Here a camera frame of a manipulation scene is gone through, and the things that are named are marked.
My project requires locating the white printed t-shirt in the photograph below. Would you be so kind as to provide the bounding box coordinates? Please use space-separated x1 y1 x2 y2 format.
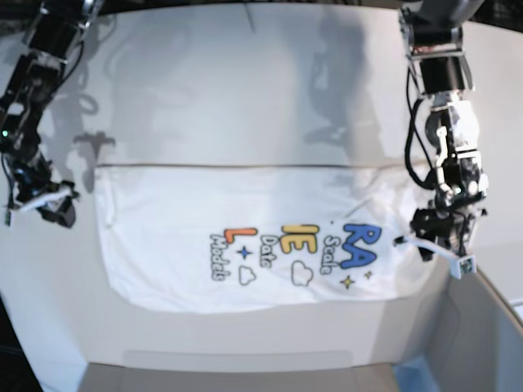
93 166 436 314

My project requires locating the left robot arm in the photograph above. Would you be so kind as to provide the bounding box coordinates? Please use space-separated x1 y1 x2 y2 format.
399 1 489 261

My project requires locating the grey cardboard box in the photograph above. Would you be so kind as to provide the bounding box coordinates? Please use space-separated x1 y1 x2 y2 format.
373 242 523 392

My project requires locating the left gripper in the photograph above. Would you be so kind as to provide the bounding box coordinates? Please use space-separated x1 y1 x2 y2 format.
409 207 486 256

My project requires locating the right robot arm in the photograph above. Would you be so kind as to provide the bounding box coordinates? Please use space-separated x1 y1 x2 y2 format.
1 1 104 228

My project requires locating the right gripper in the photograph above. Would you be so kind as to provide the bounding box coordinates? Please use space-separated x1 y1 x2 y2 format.
6 157 79 229

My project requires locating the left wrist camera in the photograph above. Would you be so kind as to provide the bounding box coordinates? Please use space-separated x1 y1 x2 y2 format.
449 254 477 279

